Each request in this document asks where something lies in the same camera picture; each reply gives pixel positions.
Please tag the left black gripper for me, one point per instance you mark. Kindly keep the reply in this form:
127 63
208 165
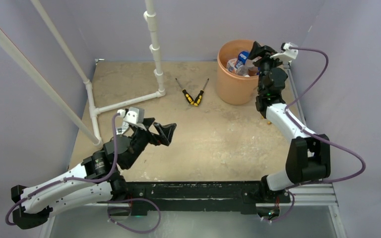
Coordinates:
165 132

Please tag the red handled adjustable wrench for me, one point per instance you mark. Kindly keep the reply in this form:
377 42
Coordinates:
120 130

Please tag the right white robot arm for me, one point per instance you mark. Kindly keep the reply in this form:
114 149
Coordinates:
308 158

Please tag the Pepsi bottle blue label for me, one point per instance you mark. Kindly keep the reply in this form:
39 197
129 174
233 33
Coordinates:
242 58

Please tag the left yellow black screwdriver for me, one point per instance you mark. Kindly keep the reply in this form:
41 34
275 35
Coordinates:
187 96

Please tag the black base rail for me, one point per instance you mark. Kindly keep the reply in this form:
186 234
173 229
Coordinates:
199 196

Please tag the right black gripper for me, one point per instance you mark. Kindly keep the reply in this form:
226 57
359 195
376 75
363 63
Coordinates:
258 51

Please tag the yellow black screwdriver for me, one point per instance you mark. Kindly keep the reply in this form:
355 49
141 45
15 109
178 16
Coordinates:
187 96
198 98

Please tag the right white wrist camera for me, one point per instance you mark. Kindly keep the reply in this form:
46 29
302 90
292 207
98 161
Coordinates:
289 52

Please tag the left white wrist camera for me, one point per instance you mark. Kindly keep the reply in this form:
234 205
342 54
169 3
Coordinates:
132 115

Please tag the white PVC pipe frame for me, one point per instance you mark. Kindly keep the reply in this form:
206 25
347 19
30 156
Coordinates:
25 64

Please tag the small blue label bottle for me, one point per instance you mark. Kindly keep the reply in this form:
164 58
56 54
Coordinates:
237 67

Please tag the right yellow black screwdriver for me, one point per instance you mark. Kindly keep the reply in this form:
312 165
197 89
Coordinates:
198 98

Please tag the aluminium frame rail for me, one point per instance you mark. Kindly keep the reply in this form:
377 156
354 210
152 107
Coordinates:
318 194

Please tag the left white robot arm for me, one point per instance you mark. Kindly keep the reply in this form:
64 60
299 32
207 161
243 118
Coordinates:
96 179

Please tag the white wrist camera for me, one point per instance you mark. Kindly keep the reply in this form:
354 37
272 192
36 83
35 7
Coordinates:
289 52
132 115

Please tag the orange plastic bin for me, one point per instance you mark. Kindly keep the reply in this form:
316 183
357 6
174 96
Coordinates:
231 88

